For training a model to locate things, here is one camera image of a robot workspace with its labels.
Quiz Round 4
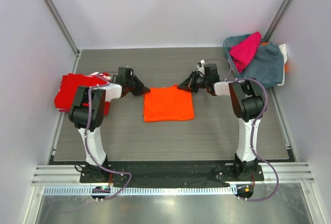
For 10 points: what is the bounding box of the orange t-shirt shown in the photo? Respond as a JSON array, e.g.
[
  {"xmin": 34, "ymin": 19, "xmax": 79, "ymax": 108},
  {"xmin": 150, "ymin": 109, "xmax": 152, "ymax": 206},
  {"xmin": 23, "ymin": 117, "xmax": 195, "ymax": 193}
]
[{"xmin": 143, "ymin": 85, "xmax": 194, "ymax": 123}]

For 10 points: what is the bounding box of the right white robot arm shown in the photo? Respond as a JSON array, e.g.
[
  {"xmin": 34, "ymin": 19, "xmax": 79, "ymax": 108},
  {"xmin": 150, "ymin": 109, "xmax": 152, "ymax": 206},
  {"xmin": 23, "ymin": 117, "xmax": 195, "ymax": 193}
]
[{"xmin": 177, "ymin": 61, "xmax": 267, "ymax": 181}]

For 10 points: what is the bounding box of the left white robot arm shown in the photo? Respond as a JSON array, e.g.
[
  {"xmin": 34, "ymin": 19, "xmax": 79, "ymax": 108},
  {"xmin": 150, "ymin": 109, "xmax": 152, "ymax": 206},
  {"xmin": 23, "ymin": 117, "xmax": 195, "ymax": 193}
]
[{"xmin": 69, "ymin": 67, "xmax": 151, "ymax": 183}]

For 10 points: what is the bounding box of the white garment in stack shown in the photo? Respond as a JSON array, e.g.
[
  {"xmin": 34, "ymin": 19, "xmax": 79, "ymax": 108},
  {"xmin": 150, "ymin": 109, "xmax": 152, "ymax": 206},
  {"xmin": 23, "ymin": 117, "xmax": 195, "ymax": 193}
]
[{"xmin": 88, "ymin": 71, "xmax": 112, "ymax": 82}]

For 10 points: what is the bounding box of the magenta t-shirt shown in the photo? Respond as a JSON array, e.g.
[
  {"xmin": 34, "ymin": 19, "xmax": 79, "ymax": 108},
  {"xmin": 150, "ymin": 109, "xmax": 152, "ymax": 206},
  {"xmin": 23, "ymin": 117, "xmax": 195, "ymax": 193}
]
[{"xmin": 229, "ymin": 32, "xmax": 262, "ymax": 73}]

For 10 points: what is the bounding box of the teal laundry basket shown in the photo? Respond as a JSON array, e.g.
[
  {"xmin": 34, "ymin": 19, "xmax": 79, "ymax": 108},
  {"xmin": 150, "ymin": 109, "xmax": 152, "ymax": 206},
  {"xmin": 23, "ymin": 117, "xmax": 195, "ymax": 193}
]
[{"xmin": 223, "ymin": 34, "xmax": 251, "ymax": 77}]

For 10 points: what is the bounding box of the folded red t-shirt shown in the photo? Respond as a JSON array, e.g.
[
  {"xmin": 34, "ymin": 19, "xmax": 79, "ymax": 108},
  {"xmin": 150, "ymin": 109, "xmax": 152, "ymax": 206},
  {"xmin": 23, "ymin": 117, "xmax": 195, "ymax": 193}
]
[{"xmin": 54, "ymin": 72, "xmax": 106, "ymax": 113}]

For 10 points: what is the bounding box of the white t-shirt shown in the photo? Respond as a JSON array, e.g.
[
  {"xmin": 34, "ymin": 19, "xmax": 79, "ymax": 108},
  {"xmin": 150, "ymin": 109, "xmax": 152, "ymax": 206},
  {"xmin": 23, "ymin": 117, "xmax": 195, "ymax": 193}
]
[{"xmin": 278, "ymin": 43, "xmax": 288, "ymax": 65}]

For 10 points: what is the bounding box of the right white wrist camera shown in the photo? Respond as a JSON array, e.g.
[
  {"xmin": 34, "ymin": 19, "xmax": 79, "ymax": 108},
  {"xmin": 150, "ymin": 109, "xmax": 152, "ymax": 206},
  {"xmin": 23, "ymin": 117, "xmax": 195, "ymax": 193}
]
[{"xmin": 197, "ymin": 59, "xmax": 205, "ymax": 76}]

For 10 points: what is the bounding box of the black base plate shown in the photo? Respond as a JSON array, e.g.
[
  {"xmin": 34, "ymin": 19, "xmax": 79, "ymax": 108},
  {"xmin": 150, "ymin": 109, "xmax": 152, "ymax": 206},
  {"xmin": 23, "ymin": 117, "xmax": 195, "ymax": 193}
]
[{"xmin": 74, "ymin": 160, "xmax": 264, "ymax": 188}]

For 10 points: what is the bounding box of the right aluminium corner post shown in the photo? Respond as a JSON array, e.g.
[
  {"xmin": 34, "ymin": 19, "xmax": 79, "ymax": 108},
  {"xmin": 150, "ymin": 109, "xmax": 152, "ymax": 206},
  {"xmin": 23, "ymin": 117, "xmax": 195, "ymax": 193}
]
[{"xmin": 263, "ymin": 0, "xmax": 293, "ymax": 41}]

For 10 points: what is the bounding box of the aluminium corner post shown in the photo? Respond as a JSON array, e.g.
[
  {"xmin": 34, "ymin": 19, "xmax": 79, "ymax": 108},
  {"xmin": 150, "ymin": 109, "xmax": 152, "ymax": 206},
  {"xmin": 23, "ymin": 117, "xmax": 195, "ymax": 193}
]
[
  {"xmin": 263, "ymin": 0, "xmax": 293, "ymax": 41},
  {"xmin": 43, "ymin": 0, "xmax": 80, "ymax": 57}
]

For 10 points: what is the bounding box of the left aluminium corner post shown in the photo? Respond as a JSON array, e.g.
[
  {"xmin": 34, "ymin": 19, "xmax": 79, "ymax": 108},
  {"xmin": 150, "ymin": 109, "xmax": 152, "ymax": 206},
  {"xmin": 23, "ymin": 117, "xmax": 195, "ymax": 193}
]
[{"xmin": 43, "ymin": 0, "xmax": 80, "ymax": 57}]

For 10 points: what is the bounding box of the slotted cable duct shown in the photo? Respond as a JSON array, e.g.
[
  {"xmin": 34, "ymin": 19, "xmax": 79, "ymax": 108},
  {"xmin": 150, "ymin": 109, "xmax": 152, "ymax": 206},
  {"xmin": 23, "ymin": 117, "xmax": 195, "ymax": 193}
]
[{"xmin": 43, "ymin": 185, "xmax": 237, "ymax": 196}]

